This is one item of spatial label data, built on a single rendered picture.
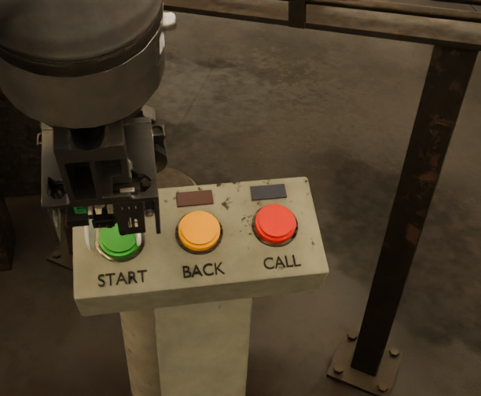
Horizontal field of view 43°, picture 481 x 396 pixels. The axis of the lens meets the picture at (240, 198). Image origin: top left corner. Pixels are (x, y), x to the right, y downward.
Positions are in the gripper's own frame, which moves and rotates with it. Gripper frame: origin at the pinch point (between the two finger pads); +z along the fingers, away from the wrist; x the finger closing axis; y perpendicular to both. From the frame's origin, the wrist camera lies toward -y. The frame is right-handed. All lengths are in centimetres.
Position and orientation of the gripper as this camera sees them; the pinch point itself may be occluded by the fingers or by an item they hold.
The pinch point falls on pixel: (115, 207)
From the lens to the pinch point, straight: 53.9
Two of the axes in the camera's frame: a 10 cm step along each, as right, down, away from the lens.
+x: 9.9, -0.9, 1.5
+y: 1.5, 8.7, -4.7
